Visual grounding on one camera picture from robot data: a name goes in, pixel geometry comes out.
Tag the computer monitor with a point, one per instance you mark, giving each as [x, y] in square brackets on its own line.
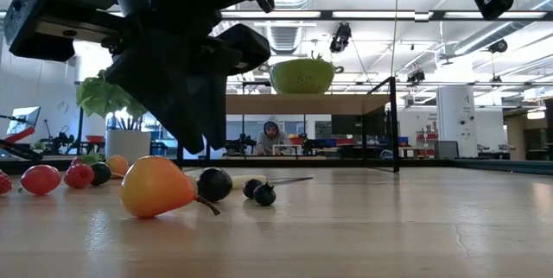
[26, 119]

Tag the dark blueberry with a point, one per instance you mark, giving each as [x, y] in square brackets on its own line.
[264, 194]
[250, 187]

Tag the green leafy plant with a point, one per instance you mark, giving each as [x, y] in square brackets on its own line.
[99, 96]

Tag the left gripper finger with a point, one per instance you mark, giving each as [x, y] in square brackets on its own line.
[168, 88]
[216, 114]

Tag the small orange fruit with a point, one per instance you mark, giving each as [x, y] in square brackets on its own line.
[117, 165]

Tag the dark round plum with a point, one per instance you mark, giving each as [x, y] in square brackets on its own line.
[214, 184]

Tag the red raspberry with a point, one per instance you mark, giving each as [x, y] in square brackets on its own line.
[4, 182]

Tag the yellow orange pear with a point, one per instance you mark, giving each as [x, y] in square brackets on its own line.
[155, 187]

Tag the white plant pot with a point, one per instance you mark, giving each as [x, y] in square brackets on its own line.
[127, 144]

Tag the person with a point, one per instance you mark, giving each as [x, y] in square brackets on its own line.
[271, 137]

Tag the grey box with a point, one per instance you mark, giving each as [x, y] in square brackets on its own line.
[446, 149]

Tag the green plastic colander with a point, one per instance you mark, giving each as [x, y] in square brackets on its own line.
[302, 77]

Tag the black ceiling camera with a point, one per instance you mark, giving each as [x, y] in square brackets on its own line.
[499, 46]
[415, 77]
[341, 36]

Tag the red cherry tomato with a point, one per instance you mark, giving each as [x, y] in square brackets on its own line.
[41, 179]

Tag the black overhead light bar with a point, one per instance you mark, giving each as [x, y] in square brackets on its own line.
[326, 14]

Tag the white round column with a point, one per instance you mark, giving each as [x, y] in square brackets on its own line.
[455, 114]

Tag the wooden shelf with black frame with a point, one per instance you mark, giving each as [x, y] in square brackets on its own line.
[302, 104]

